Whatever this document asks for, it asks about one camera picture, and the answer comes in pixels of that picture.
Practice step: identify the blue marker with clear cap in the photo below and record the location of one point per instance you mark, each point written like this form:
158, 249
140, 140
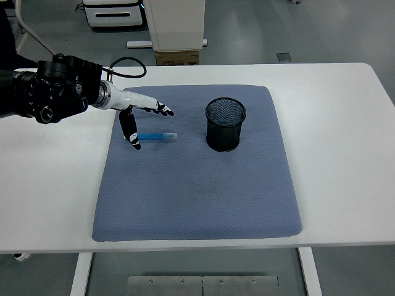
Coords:
157, 136

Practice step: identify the small white object under table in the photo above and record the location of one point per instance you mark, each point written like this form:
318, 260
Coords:
21, 256

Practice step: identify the white table leg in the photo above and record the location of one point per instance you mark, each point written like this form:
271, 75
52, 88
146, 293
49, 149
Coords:
310, 274
81, 274

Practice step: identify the person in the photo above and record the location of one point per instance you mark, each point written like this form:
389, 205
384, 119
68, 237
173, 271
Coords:
6, 37

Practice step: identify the grey floor outlet plate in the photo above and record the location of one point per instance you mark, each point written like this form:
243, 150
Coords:
284, 57

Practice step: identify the white cabinet with dark slot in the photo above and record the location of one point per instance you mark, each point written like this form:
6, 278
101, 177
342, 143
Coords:
112, 13

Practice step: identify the white pedestal base bar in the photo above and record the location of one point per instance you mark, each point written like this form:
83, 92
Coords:
139, 44

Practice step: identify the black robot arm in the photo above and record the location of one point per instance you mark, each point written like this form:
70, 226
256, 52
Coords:
55, 92

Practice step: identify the brown cardboard box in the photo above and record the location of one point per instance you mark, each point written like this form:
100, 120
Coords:
177, 58

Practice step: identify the grey chair with white frame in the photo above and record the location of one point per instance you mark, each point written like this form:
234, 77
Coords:
27, 29

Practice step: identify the black mesh pen holder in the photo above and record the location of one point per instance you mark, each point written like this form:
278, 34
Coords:
223, 135

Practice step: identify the blue-grey textured mat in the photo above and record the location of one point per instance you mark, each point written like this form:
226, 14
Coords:
185, 191

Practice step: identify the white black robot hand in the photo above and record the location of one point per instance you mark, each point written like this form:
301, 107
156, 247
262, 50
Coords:
135, 98

